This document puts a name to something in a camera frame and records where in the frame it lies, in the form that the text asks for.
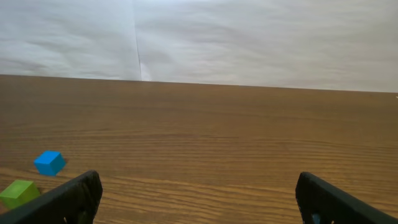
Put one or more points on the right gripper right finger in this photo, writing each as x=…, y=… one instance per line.
x=329, y=205

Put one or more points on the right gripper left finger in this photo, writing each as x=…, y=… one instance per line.
x=62, y=202

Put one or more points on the blue cube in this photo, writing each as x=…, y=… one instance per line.
x=49, y=163

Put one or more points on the green cube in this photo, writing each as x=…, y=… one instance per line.
x=18, y=193

